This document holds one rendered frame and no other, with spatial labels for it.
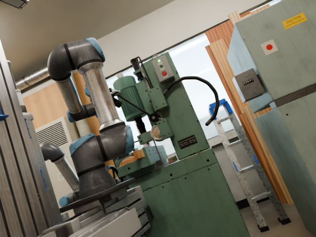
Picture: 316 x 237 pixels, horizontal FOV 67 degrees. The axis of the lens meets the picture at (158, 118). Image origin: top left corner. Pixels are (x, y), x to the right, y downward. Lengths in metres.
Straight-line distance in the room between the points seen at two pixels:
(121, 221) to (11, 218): 0.36
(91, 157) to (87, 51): 0.44
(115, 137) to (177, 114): 0.71
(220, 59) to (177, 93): 1.45
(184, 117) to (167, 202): 0.55
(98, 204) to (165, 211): 0.70
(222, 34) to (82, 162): 2.56
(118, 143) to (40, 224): 0.39
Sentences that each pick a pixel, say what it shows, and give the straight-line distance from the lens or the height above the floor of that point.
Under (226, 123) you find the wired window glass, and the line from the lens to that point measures 3.05.
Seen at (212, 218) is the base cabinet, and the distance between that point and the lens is 1.54.
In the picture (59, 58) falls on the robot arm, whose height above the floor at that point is 1.38.
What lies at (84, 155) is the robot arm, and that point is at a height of 0.97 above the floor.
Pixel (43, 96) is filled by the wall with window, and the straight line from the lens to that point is 3.77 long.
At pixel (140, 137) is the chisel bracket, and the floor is 1.05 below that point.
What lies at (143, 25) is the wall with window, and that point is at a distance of 3.44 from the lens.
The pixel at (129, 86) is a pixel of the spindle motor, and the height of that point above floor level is 1.42.
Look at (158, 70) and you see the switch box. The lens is 1.63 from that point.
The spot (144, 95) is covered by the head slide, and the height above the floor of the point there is 1.31.
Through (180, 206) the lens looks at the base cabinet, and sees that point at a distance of 1.54.
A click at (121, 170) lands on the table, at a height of 0.87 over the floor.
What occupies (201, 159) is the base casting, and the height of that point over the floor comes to 0.76.
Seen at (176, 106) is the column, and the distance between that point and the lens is 1.62.
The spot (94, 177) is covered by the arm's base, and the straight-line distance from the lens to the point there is 0.98.
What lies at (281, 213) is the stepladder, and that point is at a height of 0.08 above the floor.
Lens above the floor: 0.84
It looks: 10 degrees up
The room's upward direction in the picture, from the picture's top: 22 degrees counter-clockwise
